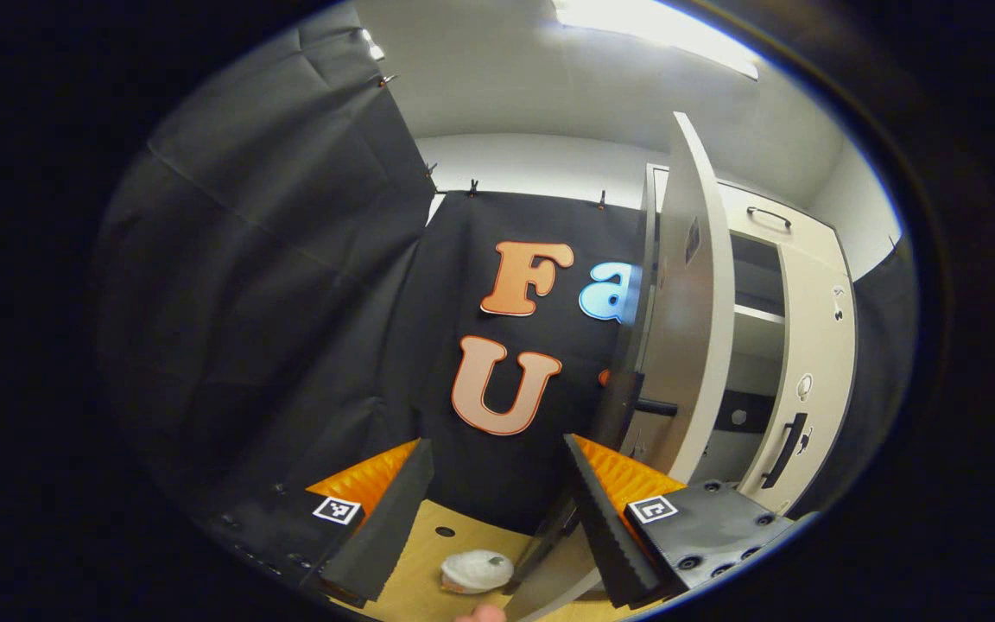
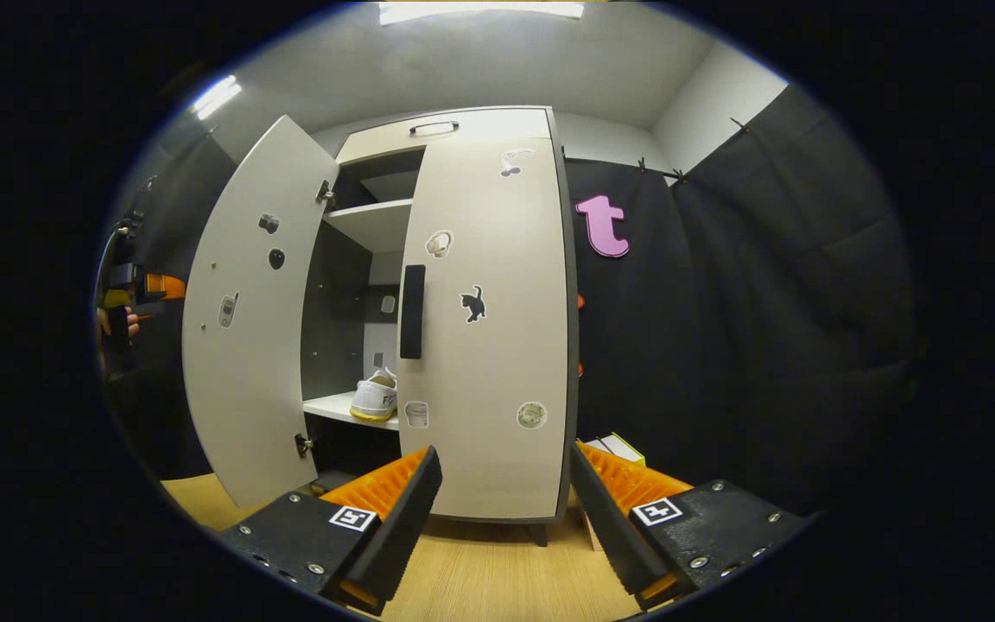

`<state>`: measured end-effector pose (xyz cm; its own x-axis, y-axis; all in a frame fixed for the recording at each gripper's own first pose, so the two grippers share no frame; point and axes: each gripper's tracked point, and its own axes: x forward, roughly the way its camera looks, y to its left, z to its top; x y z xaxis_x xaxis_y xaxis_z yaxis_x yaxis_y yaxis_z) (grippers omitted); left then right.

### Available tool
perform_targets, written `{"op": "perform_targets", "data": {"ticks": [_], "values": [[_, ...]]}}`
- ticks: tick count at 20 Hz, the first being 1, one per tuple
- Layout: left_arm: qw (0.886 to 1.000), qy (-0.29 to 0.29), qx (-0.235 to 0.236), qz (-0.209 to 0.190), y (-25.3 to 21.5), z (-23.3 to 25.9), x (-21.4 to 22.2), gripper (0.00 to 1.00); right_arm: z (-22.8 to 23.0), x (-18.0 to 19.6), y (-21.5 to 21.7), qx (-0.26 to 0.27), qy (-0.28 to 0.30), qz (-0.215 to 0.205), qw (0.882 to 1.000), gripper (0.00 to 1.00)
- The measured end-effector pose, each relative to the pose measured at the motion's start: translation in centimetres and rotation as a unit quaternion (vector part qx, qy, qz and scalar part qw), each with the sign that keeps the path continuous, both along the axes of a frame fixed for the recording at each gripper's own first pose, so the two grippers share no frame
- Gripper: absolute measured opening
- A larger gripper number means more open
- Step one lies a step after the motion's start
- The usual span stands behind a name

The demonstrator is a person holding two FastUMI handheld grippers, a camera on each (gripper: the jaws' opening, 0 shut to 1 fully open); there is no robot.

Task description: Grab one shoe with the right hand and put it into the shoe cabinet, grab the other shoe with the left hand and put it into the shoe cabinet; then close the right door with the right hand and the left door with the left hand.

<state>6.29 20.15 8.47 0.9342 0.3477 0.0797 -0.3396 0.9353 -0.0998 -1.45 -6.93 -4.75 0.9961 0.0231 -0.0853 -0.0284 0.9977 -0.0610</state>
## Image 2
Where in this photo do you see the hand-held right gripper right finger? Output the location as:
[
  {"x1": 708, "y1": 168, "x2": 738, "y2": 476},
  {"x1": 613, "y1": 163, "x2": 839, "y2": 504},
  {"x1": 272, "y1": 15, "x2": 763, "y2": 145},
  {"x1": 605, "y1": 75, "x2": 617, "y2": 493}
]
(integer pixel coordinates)
[{"x1": 568, "y1": 442, "x2": 809, "y2": 610}]

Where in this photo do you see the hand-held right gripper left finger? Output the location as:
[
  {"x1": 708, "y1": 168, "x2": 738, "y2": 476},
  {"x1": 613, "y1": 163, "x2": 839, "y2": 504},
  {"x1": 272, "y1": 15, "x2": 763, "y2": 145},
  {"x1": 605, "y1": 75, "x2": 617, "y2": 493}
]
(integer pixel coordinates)
[{"x1": 221, "y1": 447, "x2": 444, "y2": 616}]

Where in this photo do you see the white cabinet door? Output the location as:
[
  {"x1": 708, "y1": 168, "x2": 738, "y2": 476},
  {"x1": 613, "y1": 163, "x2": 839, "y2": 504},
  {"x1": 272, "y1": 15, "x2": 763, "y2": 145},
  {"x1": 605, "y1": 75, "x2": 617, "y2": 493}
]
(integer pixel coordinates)
[
  {"x1": 398, "y1": 138, "x2": 572, "y2": 524},
  {"x1": 182, "y1": 115, "x2": 340, "y2": 511}
]

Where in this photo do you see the white canvas shoe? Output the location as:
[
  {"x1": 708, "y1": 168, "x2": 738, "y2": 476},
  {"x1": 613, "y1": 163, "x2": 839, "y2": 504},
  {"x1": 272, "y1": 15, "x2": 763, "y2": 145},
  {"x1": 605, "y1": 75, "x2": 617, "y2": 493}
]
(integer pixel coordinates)
[{"x1": 349, "y1": 367, "x2": 399, "y2": 422}]

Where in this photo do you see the white and grey shoe cabinet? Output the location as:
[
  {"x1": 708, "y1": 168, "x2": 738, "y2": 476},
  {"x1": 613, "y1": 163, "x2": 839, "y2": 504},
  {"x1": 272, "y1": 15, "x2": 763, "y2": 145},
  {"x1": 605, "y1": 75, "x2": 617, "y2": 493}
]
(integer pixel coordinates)
[{"x1": 182, "y1": 105, "x2": 580, "y2": 547}]

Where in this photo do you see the white cabinet drawer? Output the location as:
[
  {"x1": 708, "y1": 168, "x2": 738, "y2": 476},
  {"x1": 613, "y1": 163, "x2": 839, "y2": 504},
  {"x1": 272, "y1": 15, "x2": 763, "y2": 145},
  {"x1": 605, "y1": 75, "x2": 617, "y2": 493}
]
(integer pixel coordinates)
[{"x1": 335, "y1": 108, "x2": 555, "y2": 165}]

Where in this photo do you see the yellow book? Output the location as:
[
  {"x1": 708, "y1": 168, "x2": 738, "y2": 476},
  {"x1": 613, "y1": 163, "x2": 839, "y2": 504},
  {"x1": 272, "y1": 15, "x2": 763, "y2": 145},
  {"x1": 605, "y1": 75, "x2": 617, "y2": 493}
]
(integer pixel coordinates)
[{"x1": 601, "y1": 432, "x2": 647, "y2": 467}]

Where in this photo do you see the small ceiling light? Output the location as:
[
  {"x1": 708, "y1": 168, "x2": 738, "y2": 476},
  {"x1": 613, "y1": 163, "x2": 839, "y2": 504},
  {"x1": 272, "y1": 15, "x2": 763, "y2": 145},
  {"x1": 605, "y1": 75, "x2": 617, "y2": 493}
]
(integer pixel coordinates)
[{"x1": 191, "y1": 75, "x2": 244, "y2": 120}]

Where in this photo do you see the long ceiling light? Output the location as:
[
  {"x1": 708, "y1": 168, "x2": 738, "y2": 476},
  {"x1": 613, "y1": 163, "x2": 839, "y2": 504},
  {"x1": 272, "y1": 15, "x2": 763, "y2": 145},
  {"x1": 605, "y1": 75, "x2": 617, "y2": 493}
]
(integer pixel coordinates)
[{"x1": 378, "y1": 0, "x2": 586, "y2": 27}]

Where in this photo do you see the black right door handle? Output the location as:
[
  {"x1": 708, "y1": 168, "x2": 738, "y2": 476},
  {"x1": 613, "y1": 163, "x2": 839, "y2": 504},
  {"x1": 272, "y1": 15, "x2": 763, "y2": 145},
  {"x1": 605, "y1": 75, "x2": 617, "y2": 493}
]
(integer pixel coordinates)
[{"x1": 400, "y1": 264, "x2": 427, "y2": 360}]

